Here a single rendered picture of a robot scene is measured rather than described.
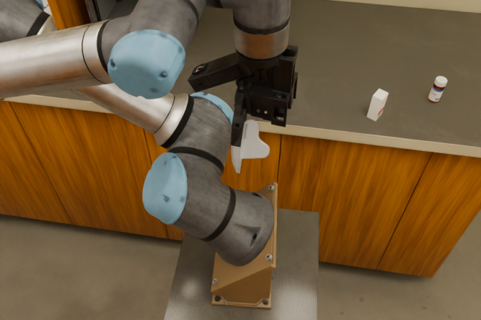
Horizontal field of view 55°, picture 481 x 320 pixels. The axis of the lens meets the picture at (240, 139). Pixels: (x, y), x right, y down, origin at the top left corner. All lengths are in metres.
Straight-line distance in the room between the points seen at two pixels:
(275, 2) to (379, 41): 1.15
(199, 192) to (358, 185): 0.86
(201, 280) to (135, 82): 0.64
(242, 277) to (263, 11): 0.52
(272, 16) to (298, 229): 0.66
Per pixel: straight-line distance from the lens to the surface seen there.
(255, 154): 0.71
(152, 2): 0.54
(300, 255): 1.10
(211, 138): 0.87
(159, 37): 0.50
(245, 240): 0.88
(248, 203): 0.89
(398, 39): 1.75
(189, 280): 1.07
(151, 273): 2.15
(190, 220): 0.84
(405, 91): 1.53
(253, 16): 0.59
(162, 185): 0.82
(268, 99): 0.67
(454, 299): 2.26
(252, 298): 1.00
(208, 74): 0.70
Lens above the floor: 1.91
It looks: 48 degrees down
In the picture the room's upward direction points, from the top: straight up
